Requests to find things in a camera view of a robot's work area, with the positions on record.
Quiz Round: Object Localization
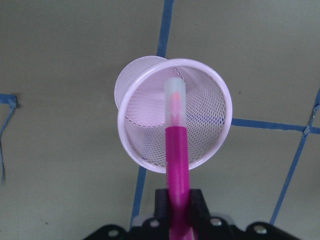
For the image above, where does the pink mesh cup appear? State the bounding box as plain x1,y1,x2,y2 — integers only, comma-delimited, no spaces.
114,56,233,173

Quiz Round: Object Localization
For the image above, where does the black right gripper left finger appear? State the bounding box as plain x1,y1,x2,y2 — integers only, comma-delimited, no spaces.
154,188,172,227

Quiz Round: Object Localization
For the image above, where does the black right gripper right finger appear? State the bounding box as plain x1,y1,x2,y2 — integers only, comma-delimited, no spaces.
188,189,209,227

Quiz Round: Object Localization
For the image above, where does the pink highlighter pen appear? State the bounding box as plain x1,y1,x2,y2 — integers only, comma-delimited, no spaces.
164,77,193,240

